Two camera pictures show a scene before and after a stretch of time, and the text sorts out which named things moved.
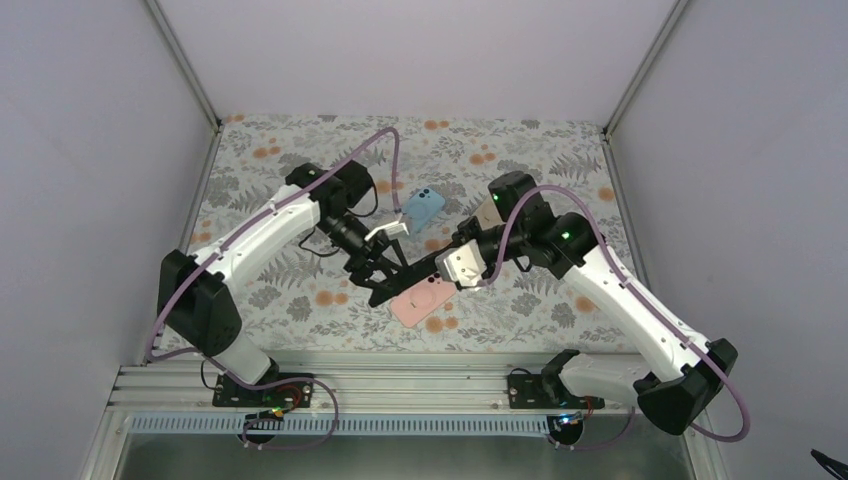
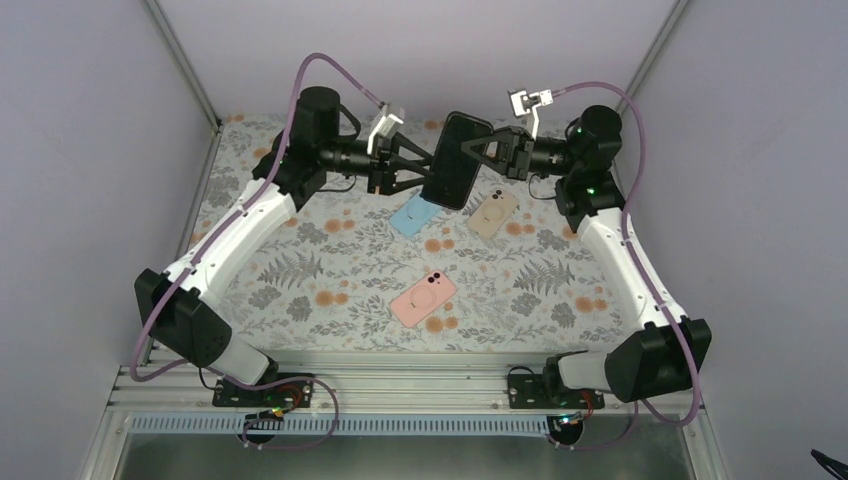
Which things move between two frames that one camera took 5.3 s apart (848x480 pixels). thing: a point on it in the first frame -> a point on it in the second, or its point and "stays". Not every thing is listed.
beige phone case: x=488 y=214 stays
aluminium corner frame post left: x=183 y=62 stays
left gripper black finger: x=390 y=262 -> x=400 y=141
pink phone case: x=412 y=306 stays
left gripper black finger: x=384 y=297 -> x=390 y=186
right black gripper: x=463 y=230 -> x=513 y=151
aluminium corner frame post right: x=673 y=15 stays
